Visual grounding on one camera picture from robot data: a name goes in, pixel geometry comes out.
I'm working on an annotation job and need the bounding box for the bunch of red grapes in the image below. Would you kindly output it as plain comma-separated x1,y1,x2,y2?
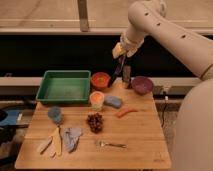
87,113,103,133

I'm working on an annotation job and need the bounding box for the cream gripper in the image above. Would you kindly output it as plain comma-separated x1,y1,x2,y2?
112,42,137,59

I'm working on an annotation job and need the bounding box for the blue object at left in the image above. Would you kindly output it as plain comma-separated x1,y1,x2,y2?
0,110,22,126

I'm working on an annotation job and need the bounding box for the orange bowl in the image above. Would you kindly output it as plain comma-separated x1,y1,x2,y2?
91,72,110,90

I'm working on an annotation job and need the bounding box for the wooden table top board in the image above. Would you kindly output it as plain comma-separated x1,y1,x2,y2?
15,80,171,169

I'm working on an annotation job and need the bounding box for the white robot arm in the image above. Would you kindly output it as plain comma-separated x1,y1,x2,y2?
112,0,213,171

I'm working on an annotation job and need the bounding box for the blue sponge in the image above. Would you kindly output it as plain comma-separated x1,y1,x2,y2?
104,95,122,108

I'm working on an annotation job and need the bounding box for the green plastic tray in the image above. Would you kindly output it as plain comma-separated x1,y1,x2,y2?
36,70,91,104

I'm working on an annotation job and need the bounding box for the black dish brush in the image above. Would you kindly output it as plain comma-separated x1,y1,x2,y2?
108,54,126,87

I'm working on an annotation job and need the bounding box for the orange filled cup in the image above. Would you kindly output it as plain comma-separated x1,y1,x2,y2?
89,91,105,111

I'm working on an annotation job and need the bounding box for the blue cup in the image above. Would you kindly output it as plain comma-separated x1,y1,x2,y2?
48,106,62,124

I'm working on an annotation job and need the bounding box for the purple bowl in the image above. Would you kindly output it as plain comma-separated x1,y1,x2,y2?
131,76,154,95

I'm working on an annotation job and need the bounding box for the silver fork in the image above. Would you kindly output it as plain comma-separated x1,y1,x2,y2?
96,141,127,148

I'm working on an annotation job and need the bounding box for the orange carrot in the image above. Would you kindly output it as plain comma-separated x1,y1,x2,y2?
115,108,138,118

